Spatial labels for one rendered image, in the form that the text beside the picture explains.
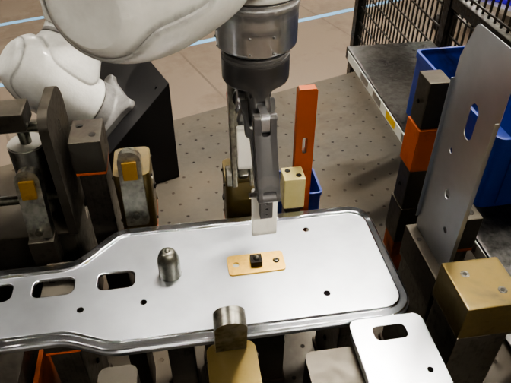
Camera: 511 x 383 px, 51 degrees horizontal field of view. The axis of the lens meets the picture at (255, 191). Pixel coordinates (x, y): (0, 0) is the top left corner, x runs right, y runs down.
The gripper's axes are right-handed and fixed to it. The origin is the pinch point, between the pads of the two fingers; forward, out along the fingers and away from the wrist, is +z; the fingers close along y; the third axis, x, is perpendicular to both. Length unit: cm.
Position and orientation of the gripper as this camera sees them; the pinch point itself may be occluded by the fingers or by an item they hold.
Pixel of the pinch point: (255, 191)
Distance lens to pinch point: 69.9
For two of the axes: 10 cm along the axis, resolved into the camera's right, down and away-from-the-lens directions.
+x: 9.9, -1.0, 1.2
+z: 0.0, 7.7, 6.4
